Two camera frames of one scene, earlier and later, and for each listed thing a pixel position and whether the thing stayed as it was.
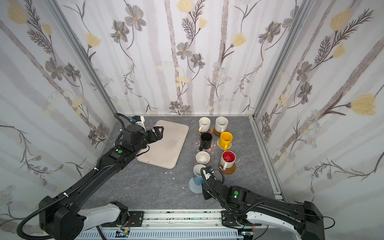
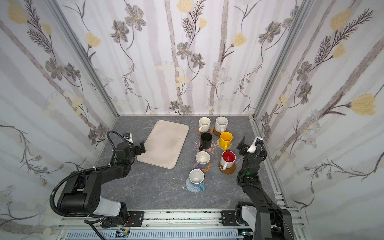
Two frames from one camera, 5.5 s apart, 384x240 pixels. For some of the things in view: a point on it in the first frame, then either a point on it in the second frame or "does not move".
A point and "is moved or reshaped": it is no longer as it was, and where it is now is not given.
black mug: (206, 139) does not move
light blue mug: (197, 178) is moved or reshaped
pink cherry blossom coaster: (211, 151) does not move
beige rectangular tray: (165, 152) does not move
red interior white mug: (227, 159) does not move
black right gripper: (207, 180) -> (246, 148)
